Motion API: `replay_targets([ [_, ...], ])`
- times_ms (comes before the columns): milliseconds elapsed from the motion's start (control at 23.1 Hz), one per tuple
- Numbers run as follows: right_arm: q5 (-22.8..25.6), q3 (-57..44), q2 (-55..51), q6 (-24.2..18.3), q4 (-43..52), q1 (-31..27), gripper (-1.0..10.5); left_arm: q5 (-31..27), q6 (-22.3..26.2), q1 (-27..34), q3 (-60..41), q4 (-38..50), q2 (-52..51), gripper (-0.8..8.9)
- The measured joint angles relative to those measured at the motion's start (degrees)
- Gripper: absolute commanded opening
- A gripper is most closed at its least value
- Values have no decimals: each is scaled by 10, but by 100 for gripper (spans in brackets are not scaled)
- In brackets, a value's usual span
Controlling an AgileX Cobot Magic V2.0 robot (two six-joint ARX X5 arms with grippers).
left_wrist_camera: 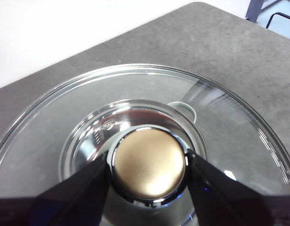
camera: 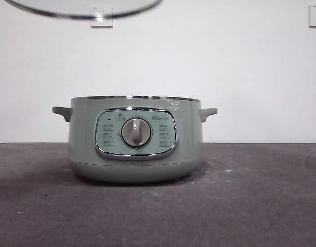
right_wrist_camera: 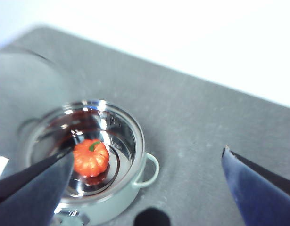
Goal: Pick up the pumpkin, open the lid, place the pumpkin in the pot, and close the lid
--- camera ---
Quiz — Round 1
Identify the glass lid with green knob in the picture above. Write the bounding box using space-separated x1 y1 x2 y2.
4 0 164 20

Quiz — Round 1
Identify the pale green electric pot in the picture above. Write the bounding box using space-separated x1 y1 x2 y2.
51 95 219 184

